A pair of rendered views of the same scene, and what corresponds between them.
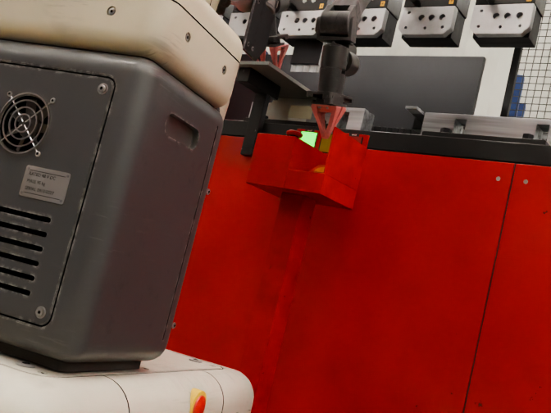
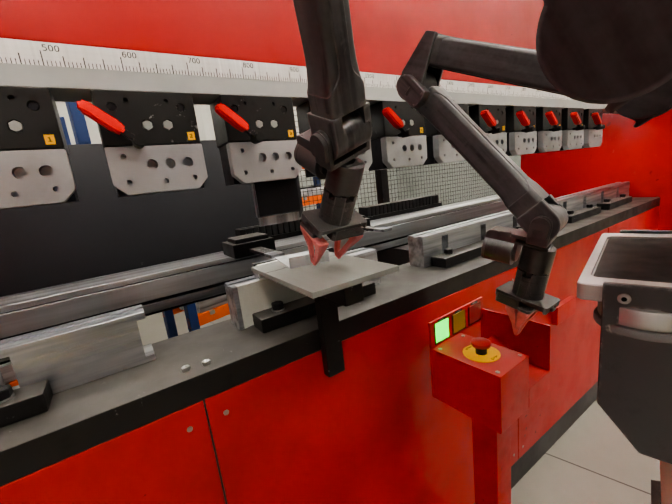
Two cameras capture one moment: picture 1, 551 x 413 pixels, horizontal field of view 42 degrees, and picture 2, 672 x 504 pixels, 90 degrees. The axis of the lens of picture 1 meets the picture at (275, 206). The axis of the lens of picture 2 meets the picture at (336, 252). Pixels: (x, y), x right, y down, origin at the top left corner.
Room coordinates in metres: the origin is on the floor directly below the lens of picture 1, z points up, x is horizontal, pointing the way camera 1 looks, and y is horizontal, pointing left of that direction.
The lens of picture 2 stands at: (1.69, 0.68, 1.16)
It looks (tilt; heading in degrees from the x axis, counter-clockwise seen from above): 12 degrees down; 291
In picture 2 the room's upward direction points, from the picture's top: 7 degrees counter-clockwise
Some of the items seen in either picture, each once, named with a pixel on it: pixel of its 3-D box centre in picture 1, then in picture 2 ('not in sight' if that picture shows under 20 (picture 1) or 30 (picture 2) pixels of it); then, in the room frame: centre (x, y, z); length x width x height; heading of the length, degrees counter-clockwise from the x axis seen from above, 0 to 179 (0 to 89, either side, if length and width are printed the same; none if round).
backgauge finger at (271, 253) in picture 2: not in sight; (257, 246); (2.21, -0.08, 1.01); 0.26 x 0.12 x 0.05; 144
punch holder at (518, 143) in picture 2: not in sight; (514, 132); (1.50, -0.78, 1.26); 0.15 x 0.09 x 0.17; 54
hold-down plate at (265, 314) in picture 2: (289, 128); (318, 302); (2.01, 0.01, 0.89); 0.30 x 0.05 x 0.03; 54
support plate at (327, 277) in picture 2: (269, 80); (318, 268); (1.96, 0.10, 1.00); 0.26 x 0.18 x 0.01; 144
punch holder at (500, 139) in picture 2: not in sight; (482, 133); (1.62, -0.61, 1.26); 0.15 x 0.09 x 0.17; 54
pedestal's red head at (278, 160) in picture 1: (307, 158); (489, 356); (1.65, -0.05, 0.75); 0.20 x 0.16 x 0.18; 56
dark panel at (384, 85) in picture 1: (325, 111); (141, 216); (2.63, -0.10, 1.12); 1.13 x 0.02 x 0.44; 54
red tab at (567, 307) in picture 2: not in sight; (564, 310); (1.35, -0.72, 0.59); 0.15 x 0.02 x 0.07; 54
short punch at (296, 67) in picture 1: (307, 56); (277, 202); (2.08, 0.01, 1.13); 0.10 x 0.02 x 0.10; 54
